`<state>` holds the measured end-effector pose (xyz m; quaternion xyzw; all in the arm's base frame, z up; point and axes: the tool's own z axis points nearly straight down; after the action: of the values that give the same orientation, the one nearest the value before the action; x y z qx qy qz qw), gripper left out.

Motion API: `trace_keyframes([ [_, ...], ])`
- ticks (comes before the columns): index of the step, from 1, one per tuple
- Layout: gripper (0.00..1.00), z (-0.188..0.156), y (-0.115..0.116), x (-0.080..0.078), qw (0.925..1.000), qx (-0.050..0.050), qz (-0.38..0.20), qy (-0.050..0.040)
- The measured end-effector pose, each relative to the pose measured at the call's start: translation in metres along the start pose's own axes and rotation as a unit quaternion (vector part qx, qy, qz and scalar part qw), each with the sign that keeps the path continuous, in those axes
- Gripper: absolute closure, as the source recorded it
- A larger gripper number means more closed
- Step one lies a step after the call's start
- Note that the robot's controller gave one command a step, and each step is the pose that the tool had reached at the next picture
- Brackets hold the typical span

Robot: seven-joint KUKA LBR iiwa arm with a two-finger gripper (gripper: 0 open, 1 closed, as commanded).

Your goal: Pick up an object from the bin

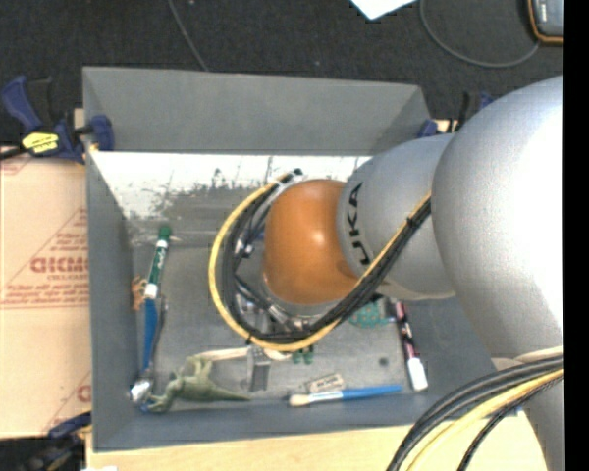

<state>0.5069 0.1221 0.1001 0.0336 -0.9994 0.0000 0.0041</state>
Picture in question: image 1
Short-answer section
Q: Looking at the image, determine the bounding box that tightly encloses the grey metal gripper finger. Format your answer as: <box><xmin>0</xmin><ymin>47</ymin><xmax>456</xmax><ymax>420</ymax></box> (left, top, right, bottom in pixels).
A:
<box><xmin>246</xmin><ymin>345</ymin><xmax>272</xmax><ymax>393</ymax></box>

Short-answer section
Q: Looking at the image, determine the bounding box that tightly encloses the pale wooden stick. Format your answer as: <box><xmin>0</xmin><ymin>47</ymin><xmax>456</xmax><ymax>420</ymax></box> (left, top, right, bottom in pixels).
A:
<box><xmin>195</xmin><ymin>345</ymin><xmax>254</xmax><ymax>363</ymax></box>

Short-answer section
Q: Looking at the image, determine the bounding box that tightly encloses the green toy dinosaur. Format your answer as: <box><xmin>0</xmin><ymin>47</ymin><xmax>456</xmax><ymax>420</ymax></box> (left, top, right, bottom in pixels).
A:
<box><xmin>141</xmin><ymin>354</ymin><xmax>252</xmax><ymax>415</ymax></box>

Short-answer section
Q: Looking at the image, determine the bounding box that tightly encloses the small grey printed tag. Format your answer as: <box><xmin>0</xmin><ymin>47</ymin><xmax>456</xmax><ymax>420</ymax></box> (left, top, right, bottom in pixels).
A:
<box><xmin>305</xmin><ymin>372</ymin><xmax>346</xmax><ymax>394</ymax></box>

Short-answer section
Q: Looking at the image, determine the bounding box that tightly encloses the teal spotted toy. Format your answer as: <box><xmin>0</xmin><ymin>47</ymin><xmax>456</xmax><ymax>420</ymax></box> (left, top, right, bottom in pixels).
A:
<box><xmin>347</xmin><ymin>299</ymin><xmax>398</xmax><ymax>332</ymax></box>

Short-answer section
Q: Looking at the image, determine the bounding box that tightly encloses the blue pen with silver tip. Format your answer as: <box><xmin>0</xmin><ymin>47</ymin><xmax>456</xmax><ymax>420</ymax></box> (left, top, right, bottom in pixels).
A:
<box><xmin>129</xmin><ymin>295</ymin><xmax>161</xmax><ymax>403</ymax></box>

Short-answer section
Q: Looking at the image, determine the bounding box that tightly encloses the green marker with white cap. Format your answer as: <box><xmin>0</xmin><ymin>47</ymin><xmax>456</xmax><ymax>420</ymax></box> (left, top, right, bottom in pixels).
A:
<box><xmin>143</xmin><ymin>225</ymin><xmax>174</xmax><ymax>299</ymax></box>

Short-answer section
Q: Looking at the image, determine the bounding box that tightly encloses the small orange toy animal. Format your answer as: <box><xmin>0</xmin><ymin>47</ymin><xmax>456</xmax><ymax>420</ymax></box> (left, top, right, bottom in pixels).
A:
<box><xmin>130</xmin><ymin>276</ymin><xmax>149</xmax><ymax>312</ymax></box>

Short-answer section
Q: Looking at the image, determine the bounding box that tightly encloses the grey metal bin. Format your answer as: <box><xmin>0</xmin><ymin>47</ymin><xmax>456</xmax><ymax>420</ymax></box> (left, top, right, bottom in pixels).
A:
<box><xmin>80</xmin><ymin>66</ymin><xmax>498</xmax><ymax>453</ymax></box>

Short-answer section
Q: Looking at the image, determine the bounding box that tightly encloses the brown cardboard board red print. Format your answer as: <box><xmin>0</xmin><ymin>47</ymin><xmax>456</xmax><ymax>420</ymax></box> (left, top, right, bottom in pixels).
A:
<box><xmin>0</xmin><ymin>144</ymin><xmax>93</xmax><ymax>442</ymax></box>

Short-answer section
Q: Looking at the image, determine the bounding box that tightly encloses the blue-handled paintbrush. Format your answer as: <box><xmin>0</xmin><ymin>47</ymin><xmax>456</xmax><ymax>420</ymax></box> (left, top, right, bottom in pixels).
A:
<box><xmin>288</xmin><ymin>384</ymin><xmax>404</xmax><ymax>408</ymax></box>

